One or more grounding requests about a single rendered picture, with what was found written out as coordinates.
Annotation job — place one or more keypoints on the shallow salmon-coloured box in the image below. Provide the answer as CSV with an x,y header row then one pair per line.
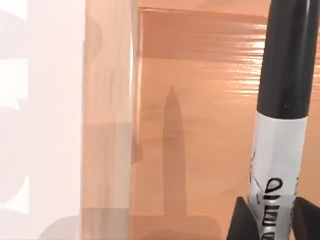
x,y
195,125

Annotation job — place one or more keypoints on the black and white marker pen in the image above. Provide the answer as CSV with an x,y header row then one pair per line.
x,y
280,140

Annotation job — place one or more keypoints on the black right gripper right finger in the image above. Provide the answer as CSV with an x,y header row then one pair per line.
x,y
306,220

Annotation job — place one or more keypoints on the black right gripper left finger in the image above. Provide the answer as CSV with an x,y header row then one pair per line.
x,y
241,220

